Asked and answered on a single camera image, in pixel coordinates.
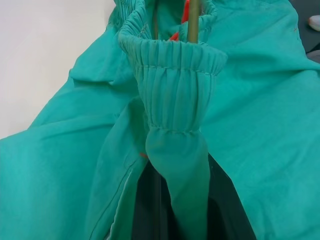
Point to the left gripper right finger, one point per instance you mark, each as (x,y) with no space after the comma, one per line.
(225,207)

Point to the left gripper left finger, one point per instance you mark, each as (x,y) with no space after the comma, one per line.
(147,200)

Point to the green shorts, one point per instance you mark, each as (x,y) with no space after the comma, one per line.
(250,125)

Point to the white shoe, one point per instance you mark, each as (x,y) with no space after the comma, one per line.
(315,23)

